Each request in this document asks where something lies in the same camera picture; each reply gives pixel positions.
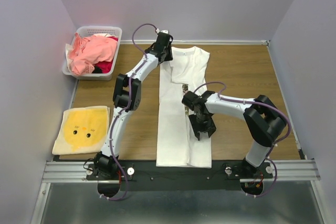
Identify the white floral print t-shirt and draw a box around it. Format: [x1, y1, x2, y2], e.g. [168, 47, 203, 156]
[156, 47, 212, 168]

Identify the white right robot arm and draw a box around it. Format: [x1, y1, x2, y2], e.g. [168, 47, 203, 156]
[182, 91, 289, 178]

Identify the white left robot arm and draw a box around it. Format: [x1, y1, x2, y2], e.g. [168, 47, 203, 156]
[93, 30, 173, 179]

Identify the white plastic laundry basket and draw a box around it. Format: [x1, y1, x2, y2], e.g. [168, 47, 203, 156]
[62, 26, 122, 81]

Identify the red garment in basket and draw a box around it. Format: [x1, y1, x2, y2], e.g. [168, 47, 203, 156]
[92, 34, 119, 74]

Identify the pink t-shirt in basket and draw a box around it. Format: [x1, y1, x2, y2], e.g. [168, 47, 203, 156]
[65, 33, 116, 76]

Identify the folded yellow chick t-shirt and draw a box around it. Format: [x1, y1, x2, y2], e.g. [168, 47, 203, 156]
[52, 106, 110, 155]

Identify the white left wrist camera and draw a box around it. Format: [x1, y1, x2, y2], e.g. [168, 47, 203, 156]
[155, 28, 169, 34]

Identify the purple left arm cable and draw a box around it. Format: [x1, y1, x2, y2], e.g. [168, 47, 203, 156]
[98, 23, 161, 202]

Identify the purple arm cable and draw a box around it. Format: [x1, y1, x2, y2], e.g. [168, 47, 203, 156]
[98, 23, 161, 202]
[193, 81, 292, 200]

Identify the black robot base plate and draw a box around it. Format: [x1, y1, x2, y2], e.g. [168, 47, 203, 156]
[86, 160, 273, 194]

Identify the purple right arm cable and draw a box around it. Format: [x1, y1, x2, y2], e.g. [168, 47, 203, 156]
[193, 81, 292, 200]

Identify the aluminium front rail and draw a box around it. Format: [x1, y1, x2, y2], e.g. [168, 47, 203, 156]
[42, 159, 321, 183]

